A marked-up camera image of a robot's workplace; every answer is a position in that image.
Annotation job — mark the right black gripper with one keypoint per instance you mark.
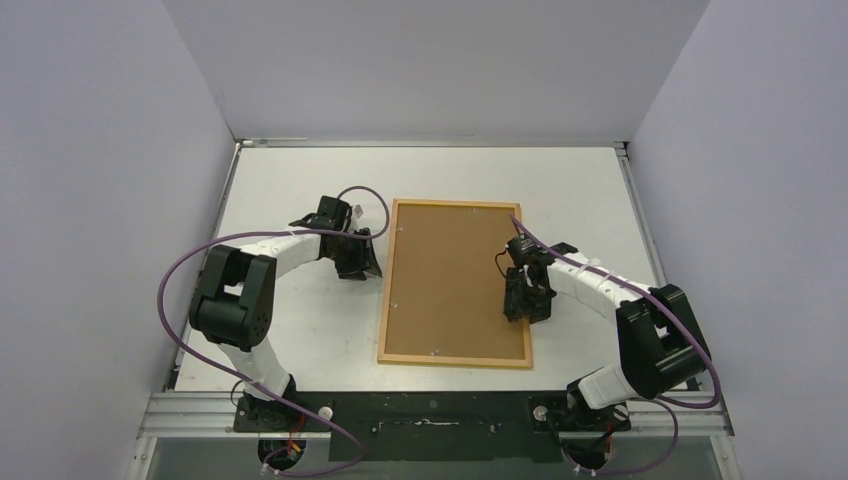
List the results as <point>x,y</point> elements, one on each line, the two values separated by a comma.
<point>526,296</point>

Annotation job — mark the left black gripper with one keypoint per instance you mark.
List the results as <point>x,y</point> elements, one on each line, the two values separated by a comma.
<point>363,264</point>

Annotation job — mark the yellow wooden picture frame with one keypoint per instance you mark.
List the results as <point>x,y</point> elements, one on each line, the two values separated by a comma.
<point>384,298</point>

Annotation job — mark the brown frame backing board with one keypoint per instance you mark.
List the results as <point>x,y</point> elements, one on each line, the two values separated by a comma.
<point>450,285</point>

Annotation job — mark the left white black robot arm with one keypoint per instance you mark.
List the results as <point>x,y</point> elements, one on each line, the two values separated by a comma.
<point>232,306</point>

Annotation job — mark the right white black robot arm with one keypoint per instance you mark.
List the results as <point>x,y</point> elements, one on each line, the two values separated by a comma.
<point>660,343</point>

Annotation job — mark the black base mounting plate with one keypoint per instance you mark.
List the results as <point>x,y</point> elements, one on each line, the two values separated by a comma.
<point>441,426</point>

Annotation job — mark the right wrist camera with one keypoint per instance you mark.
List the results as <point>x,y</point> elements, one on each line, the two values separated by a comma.
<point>523,250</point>

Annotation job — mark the aluminium front rail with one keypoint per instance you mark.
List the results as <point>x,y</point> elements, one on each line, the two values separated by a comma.
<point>213,415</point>

